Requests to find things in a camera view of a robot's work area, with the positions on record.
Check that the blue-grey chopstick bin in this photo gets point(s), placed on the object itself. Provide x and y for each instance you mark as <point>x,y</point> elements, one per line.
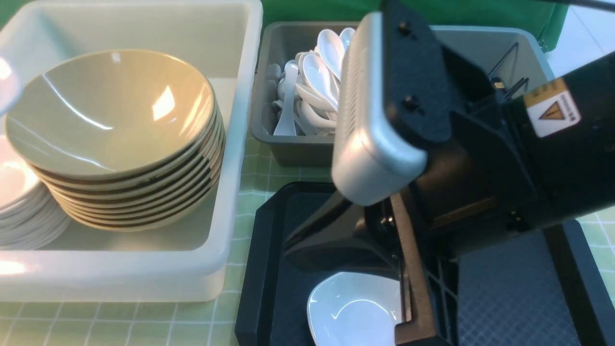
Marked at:
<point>512,58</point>

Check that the large white plastic tub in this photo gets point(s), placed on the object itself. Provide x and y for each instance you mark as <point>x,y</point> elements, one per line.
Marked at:
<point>181,262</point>

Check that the green backdrop cloth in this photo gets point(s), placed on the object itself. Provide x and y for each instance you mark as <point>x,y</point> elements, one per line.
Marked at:
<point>544,20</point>

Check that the stack of white dishes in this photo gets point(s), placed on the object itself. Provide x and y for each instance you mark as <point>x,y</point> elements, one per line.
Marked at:
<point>30,217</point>

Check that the black serving tray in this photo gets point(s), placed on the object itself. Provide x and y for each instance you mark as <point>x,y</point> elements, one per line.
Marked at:
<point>543,289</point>

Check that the pile of white spoons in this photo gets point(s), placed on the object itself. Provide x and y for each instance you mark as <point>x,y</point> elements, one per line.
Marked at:
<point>307,88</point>

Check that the white square dish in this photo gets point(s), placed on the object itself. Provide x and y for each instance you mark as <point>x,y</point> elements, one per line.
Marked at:
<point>354,309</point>
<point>11,86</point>

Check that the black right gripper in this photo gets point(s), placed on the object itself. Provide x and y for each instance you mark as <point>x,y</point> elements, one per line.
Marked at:
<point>475,180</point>

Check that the green checkered tablecloth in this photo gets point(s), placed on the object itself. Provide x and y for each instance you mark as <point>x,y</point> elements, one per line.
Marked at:
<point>197,324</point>

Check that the grey spoon bin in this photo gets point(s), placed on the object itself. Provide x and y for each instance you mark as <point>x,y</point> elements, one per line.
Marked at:
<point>281,41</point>

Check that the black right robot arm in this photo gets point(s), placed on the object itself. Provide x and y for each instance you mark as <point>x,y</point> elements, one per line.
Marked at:
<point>566,130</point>

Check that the stack of tan bowls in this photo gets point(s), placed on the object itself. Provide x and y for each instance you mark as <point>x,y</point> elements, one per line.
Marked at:
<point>125,140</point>

